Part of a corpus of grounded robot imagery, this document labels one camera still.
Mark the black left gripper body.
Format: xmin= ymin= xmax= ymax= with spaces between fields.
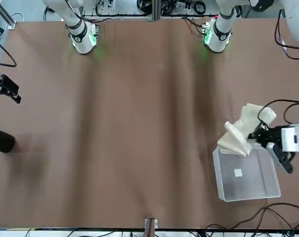
xmin=260 ymin=125 xmax=284 ymax=147

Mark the cream-colored tablecloth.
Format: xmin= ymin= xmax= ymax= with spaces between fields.
xmin=217 ymin=103 xmax=278 ymax=158

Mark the clear plastic box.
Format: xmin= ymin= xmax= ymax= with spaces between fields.
xmin=212 ymin=144 xmax=281 ymax=202

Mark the black cylindrical vase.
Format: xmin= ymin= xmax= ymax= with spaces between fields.
xmin=0 ymin=127 xmax=16 ymax=154

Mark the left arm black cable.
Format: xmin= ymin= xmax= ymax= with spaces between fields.
xmin=257 ymin=98 xmax=299 ymax=174

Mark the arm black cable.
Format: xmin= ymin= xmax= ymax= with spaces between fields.
xmin=0 ymin=36 xmax=17 ymax=67
xmin=257 ymin=98 xmax=299 ymax=174

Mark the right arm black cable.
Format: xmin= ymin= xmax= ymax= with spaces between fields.
xmin=0 ymin=36 xmax=17 ymax=67

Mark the aluminium camera post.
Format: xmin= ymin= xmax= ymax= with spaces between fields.
xmin=144 ymin=218 xmax=158 ymax=237
xmin=153 ymin=0 xmax=161 ymax=22

